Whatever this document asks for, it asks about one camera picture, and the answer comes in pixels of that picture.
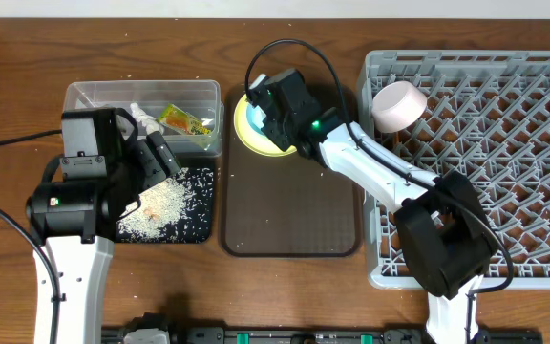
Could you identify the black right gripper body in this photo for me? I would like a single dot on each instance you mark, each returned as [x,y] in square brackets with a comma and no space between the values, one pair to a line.
[265,117]

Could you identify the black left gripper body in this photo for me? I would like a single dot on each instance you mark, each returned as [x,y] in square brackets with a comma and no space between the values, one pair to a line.
[141,169]

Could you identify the light blue bowl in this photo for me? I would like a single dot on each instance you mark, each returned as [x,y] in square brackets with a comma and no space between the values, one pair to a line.
[255,117]

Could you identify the yellow plate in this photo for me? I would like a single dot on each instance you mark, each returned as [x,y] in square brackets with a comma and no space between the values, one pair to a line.
[261,145]

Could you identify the white tissue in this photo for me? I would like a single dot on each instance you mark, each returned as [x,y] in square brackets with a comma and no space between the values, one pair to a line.
[149,123]

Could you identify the yellow green snack wrapper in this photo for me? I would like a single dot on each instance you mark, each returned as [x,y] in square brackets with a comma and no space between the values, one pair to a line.
[182,122]

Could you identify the white bowl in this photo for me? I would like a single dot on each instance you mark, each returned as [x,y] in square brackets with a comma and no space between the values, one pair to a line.
[397,106]

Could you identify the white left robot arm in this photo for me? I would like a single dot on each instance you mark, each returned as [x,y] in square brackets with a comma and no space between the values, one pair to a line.
[73,215]

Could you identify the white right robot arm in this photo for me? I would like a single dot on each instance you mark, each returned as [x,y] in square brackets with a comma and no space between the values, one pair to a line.
[446,244]

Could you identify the grey dishwasher rack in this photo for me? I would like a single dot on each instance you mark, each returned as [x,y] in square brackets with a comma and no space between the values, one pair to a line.
[487,117]

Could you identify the brown plastic tray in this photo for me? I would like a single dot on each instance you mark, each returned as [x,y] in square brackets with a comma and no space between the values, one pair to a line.
[284,207]

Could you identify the clear plastic bin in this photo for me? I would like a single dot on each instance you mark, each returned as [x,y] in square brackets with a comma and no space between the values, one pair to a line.
[200,98]

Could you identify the spilled rice pile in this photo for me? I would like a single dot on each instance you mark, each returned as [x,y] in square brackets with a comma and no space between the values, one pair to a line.
[160,210]

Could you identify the black plastic tray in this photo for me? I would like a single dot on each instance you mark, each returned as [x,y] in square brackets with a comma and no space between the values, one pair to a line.
[198,215]

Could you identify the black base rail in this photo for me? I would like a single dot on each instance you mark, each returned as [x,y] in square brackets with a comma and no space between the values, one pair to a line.
[156,328]

